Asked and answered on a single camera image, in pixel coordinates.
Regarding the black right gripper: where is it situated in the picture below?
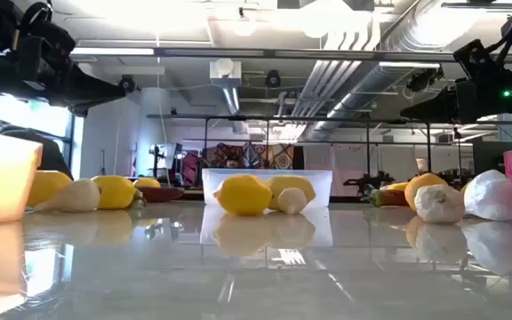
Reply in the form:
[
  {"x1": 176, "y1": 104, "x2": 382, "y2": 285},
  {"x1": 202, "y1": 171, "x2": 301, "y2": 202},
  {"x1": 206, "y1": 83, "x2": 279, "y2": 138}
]
[{"x1": 400, "y1": 74, "x2": 501, "y2": 124}]

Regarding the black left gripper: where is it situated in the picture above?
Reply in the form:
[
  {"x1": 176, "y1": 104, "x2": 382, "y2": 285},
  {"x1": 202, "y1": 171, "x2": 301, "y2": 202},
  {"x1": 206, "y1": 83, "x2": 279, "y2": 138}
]
[{"x1": 15, "y1": 60, "x2": 127, "y2": 117}]

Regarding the orange-yellow lemon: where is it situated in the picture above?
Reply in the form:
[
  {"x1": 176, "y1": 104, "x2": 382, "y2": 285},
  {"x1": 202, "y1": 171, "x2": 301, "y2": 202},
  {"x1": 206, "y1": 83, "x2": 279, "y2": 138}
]
[{"x1": 404, "y1": 172, "x2": 450, "y2": 212}]

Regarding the white garlic bulb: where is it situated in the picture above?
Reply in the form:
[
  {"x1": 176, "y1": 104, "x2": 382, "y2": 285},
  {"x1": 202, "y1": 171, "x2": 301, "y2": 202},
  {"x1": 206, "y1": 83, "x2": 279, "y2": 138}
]
[
  {"x1": 276, "y1": 187, "x2": 308, "y2": 215},
  {"x1": 413, "y1": 183, "x2": 466, "y2": 225},
  {"x1": 463, "y1": 169, "x2": 512, "y2": 222},
  {"x1": 33, "y1": 178, "x2": 102, "y2": 213}
]

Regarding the dark red chili pepper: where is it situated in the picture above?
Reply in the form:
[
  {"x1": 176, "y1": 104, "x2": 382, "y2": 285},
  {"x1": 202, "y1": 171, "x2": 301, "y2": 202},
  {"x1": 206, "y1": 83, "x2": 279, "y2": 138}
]
[{"x1": 136, "y1": 185, "x2": 186, "y2": 204}]

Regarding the black track spotlight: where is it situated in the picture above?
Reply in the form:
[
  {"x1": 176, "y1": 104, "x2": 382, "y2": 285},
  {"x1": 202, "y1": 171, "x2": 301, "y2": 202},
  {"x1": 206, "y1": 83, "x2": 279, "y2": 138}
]
[{"x1": 406, "y1": 66, "x2": 444, "y2": 92}]

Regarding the white light bar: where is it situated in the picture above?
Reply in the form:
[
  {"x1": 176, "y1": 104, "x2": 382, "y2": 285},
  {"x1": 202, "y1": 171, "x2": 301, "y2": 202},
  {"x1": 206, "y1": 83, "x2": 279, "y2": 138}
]
[{"x1": 69, "y1": 47, "x2": 156, "y2": 57}]

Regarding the dark cabinet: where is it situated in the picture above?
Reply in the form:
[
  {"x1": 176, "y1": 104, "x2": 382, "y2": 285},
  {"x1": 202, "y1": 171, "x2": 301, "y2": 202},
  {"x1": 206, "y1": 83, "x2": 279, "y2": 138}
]
[{"x1": 472, "y1": 140, "x2": 512, "y2": 177}]

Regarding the black background robot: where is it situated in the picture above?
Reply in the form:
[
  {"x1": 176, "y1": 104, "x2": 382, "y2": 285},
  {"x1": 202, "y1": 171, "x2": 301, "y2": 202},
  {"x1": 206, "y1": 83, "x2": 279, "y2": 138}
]
[{"x1": 343, "y1": 171, "x2": 396, "y2": 196}]

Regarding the orange plastic bin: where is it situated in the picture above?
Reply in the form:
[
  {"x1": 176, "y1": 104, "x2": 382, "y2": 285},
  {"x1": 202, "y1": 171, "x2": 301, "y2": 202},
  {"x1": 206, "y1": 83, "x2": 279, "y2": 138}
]
[{"x1": 0, "y1": 130, "x2": 44, "y2": 226}]

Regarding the white ceiling box fixture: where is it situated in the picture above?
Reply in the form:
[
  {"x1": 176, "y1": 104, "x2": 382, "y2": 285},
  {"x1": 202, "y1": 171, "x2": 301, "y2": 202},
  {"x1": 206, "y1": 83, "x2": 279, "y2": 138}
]
[{"x1": 209, "y1": 57, "x2": 243, "y2": 90}]

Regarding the clear plastic bin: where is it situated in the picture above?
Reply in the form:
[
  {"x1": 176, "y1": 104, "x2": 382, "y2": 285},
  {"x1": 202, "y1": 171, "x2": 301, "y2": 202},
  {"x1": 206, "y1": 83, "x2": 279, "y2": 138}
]
[{"x1": 201, "y1": 168, "x2": 333, "y2": 210}]

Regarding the black overhead crossbar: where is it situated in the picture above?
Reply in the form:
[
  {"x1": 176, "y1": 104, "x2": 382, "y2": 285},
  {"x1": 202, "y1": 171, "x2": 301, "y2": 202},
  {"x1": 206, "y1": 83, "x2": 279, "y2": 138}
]
[{"x1": 69, "y1": 46, "x2": 512, "y2": 63}]

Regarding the colourful patterned tapestry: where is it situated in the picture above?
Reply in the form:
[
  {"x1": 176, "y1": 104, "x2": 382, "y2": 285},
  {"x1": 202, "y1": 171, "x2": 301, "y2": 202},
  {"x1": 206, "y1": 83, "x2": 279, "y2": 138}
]
[{"x1": 202, "y1": 141, "x2": 295, "y2": 170}]

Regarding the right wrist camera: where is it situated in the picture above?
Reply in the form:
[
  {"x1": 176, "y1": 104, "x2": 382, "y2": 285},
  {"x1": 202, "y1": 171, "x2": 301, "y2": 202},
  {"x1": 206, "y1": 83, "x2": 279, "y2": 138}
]
[{"x1": 452, "y1": 38, "x2": 496, "y2": 84}]

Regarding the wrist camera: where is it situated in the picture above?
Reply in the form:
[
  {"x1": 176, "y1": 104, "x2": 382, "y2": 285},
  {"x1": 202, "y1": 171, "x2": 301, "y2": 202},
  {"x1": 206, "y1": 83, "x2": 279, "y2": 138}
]
[
  {"x1": 18, "y1": 20, "x2": 77, "y2": 63},
  {"x1": 452, "y1": 38, "x2": 496, "y2": 84}
]

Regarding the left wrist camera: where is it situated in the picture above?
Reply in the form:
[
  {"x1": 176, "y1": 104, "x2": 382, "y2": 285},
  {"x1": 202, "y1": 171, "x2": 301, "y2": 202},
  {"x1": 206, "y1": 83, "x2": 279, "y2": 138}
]
[{"x1": 18, "y1": 20, "x2": 77, "y2": 63}]

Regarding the black background rack frame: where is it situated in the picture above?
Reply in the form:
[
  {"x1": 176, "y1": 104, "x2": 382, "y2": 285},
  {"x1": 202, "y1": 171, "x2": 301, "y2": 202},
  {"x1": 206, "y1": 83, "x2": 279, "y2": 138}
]
[{"x1": 147, "y1": 113, "x2": 466, "y2": 188}]

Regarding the black ceiling camera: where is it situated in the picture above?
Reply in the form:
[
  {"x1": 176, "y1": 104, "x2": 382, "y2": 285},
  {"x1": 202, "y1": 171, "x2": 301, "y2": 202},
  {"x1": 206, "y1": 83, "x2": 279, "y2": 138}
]
[{"x1": 264, "y1": 69, "x2": 283, "y2": 89}]

